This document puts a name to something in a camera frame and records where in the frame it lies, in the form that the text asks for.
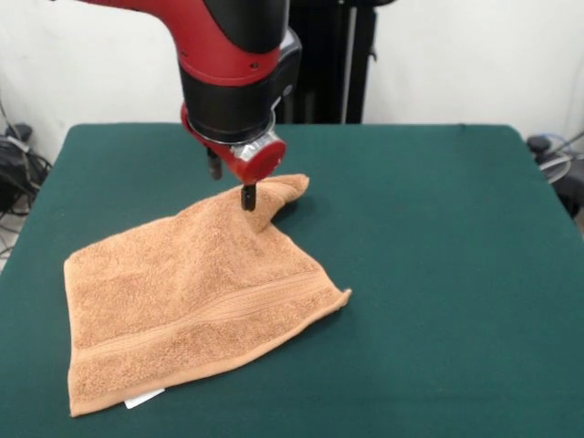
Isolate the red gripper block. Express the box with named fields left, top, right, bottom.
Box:
left=180, top=102, right=287, bottom=213

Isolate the tan terry towel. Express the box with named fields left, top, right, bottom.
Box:
left=62, top=172, right=353, bottom=419

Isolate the dark green table cloth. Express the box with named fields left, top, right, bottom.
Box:
left=0, top=122, right=584, bottom=438

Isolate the small black plug box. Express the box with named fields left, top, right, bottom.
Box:
left=527, top=135, right=554, bottom=154

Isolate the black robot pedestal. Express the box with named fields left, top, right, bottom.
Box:
left=273, top=0, right=380, bottom=125

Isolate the black cable bundle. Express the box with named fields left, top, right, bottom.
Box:
left=0, top=122, right=54, bottom=220

